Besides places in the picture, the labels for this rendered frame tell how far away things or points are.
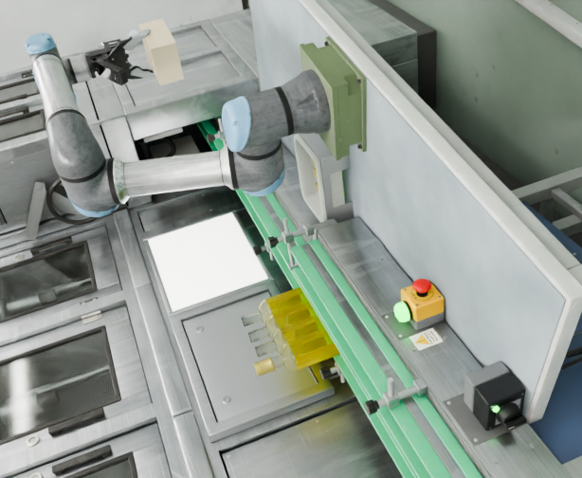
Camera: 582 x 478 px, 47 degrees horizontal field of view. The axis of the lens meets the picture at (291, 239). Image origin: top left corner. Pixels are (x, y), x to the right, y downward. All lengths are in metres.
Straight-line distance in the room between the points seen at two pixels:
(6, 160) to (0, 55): 2.81
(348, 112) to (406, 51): 1.20
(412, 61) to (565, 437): 1.75
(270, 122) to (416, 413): 0.70
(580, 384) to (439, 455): 0.33
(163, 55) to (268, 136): 0.58
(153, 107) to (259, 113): 0.97
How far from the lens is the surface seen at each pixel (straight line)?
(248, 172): 1.64
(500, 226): 1.20
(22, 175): 2.55
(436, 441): 1.37
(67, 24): 5.22
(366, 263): 1.69
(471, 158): 1.38
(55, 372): 2.13
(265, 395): 1.80
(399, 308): 1.49
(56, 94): 1.77
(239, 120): 1.54
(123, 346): 2.11
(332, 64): 1.59
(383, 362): 1.49
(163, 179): 1.67
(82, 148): 1.64
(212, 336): 1.98
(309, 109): 1.56
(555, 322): 1.16
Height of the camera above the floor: 1.31
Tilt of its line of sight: 12 degrees down
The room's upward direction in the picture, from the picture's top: 109 degrees counter-clockwise
